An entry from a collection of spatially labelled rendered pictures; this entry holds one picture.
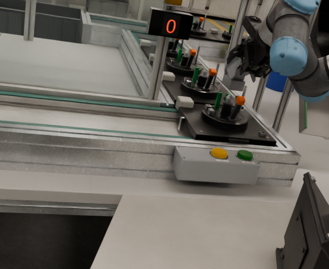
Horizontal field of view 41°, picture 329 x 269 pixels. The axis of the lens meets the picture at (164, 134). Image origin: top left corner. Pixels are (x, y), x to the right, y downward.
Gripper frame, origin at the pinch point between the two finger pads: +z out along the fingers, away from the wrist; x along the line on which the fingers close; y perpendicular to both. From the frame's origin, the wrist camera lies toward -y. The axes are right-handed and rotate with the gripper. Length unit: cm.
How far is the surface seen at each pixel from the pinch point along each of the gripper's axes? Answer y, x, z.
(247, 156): 27.7, -1.6, -4.6
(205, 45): -75, 31, 91
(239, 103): 11.2, -0.6, -1.0
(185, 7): -584, 232, 652
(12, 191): 38, -57, 2
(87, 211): 40, -39, 7
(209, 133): 18.5, -7.7, 4.0
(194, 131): 18.2, -12.0, 4.5
